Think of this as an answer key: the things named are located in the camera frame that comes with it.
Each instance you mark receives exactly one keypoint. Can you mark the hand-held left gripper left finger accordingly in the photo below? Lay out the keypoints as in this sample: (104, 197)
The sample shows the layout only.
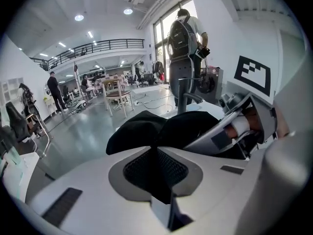
(97, 195)

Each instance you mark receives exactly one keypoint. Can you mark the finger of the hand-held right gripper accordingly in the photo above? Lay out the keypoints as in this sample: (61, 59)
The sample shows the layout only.
(203, 143)

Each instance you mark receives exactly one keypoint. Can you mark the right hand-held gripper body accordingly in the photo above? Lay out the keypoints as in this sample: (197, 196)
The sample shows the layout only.
(266, 116)

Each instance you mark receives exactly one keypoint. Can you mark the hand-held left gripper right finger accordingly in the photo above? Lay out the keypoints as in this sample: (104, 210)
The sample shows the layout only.
(210, 192)

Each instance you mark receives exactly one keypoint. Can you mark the black fabric bag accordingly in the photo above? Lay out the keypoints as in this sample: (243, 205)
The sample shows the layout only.
(146, 131)

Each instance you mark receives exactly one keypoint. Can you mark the person's right forearm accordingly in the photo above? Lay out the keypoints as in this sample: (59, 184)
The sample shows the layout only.
(282, 121)

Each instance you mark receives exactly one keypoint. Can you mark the person's right hand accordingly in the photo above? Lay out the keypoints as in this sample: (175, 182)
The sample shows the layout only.
(252, 119)

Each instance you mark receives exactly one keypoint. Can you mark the grey office chair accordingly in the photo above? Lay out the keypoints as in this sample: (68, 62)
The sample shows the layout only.
(185, 94)

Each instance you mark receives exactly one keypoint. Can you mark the grey washing machine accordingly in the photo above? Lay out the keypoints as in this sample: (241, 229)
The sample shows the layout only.
(212, 82)

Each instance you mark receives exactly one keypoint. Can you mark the clothes rack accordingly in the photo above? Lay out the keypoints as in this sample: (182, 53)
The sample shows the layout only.
(158, 67)

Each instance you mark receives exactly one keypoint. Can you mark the white-legged wooden chair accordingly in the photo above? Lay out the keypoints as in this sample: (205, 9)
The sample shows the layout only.
(118, 94)

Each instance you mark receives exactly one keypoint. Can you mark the white dressing table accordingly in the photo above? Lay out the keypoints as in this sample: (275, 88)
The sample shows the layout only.
(50, 101)

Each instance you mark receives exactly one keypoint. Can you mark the chair draped with black clothes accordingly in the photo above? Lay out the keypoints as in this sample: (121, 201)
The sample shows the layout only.
(17, 121)

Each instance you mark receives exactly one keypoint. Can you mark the black backpack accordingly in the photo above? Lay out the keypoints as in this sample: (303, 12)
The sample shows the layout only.
(181, 35)

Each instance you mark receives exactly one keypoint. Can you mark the table with checked cloth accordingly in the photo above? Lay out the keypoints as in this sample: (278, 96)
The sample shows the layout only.
(112, 78)

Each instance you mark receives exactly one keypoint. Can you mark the coat stand with bags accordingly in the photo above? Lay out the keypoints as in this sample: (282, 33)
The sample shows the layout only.
(28, 99)

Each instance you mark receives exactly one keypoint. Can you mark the black balcony railing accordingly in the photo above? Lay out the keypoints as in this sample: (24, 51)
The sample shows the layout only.
(97, 48)

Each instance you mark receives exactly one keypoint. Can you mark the round ceiling light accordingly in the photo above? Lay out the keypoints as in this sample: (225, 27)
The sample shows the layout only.
(127, 11)
(79, 17)

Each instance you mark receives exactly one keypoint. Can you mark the white wall shelf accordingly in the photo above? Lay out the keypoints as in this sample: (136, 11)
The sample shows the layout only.
(11, 88)

